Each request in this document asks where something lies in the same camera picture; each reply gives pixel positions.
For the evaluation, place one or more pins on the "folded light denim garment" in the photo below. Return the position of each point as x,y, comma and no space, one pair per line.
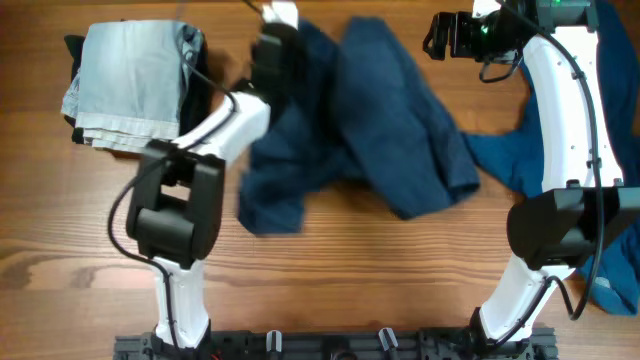
133,79

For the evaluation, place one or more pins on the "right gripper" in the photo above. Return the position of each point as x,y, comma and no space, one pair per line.
458,24

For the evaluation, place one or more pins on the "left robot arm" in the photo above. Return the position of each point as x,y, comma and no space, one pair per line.
176,206

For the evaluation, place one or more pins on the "folded black garment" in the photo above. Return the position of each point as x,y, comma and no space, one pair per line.
194,108

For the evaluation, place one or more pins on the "dark navy shorts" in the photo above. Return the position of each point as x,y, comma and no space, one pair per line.
363,113

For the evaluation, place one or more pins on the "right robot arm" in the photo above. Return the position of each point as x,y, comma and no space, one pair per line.
584,204

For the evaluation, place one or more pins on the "crumpled teal blue garment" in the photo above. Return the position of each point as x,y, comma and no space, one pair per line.
516,158

